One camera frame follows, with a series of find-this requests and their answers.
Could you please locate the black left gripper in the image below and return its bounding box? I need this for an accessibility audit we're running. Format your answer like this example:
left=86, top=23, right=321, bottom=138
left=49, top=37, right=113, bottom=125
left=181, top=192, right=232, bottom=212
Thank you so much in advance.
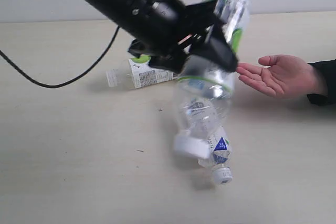
left=128, top=1, right=238, bottom=73

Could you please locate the clear bottle green blue label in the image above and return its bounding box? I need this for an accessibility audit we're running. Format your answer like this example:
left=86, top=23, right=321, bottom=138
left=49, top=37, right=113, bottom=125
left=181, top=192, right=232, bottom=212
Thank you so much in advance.
left=174, top=0, right=249, bottom=159

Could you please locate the clear bottle green apple label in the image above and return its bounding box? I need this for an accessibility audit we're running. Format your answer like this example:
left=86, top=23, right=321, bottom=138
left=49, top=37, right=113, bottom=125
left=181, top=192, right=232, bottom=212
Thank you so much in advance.
left=106, top=55, right=177, bottom=90

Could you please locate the clear Suntory bottle white label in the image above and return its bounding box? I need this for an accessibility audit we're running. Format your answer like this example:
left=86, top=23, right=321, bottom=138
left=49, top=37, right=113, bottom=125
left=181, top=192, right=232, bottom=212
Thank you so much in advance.
left=198, top=126, right=233, bottom=185

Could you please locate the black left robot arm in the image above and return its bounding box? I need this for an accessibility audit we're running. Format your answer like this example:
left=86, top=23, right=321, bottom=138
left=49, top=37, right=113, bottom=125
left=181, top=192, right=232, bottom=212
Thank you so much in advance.
left=85, top=0, right=238, bottom=73

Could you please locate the open receiving human hand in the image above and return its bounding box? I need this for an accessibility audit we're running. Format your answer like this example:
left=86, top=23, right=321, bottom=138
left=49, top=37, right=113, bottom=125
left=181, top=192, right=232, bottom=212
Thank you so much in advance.
left=236, top=55, right=318, bottom=99

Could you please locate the black cable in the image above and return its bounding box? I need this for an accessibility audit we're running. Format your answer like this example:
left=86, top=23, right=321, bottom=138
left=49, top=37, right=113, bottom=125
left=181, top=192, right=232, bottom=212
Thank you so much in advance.
left=0, top=26, right=120, bottom=89

